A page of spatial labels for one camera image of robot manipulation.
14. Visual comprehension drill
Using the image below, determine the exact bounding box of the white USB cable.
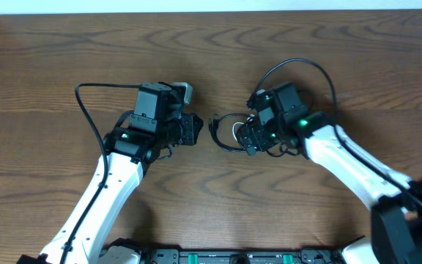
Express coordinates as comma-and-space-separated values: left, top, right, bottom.
232, 115, 256, 142

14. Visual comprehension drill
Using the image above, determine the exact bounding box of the black USB cable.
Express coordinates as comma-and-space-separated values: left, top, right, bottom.
208, 112, 302, 158

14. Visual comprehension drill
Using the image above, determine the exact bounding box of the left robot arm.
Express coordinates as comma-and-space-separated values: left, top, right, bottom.
18, 82, 203, 264

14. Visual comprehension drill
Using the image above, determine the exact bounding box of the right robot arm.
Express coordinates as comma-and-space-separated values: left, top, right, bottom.
235, 82, 422, 263

